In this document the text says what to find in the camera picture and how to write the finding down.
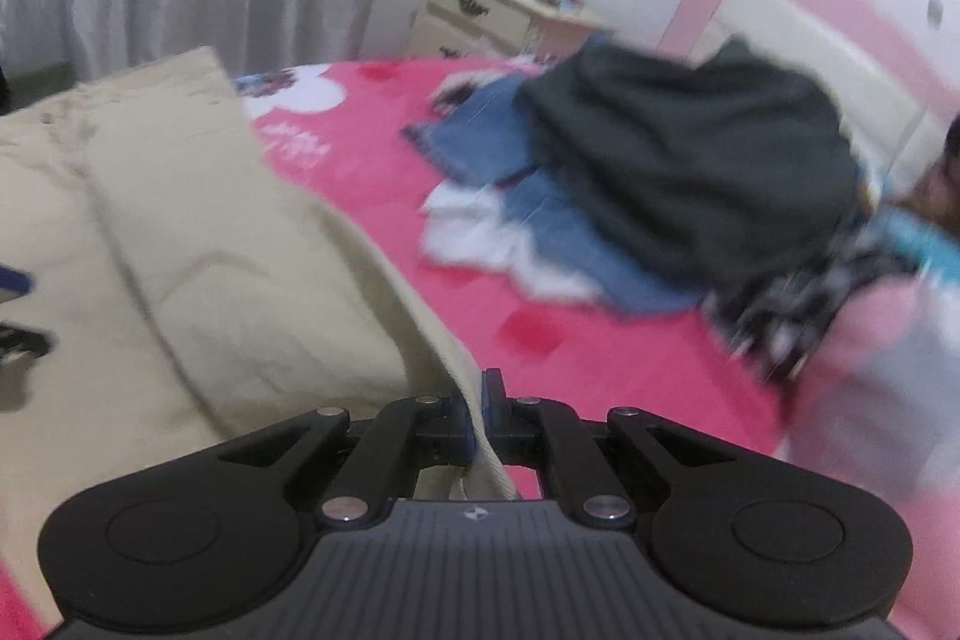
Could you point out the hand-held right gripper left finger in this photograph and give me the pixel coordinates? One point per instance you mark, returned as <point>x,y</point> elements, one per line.
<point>450,434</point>

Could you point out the black and white patterned garment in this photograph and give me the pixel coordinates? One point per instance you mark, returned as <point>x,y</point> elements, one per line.
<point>787,310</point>

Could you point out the wall socket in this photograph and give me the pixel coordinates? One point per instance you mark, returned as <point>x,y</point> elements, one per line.
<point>935,10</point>

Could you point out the dark grey garment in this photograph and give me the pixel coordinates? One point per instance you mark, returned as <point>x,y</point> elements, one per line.
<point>675,160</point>

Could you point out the cream nightstand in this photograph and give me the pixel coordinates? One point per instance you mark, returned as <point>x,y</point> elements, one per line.
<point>465,10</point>

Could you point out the blue denim garment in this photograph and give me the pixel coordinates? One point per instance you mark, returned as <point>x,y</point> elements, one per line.
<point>480,123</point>

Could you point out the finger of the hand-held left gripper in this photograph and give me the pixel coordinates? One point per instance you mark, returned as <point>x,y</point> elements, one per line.
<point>13,284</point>
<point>22,346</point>

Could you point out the pink and white headboard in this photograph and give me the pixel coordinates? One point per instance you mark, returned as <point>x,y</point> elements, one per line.
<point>787,10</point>

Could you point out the pink floral bed sheet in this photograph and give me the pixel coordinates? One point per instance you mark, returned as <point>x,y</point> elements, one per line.
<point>600,370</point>

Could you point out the beige pants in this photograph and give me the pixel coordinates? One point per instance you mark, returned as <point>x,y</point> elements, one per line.
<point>225,272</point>

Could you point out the pink quilt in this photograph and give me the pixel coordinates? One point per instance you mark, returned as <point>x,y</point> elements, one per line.
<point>885,385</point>

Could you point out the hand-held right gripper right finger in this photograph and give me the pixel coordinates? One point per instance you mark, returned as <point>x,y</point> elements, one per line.
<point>493,404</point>

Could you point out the dark brown object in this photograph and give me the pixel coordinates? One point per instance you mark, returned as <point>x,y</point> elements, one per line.
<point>949,160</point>

